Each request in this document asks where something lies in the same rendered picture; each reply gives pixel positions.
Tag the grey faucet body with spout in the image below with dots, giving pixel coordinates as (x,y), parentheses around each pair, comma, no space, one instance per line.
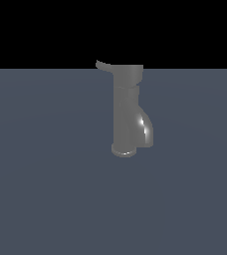
(125,119)

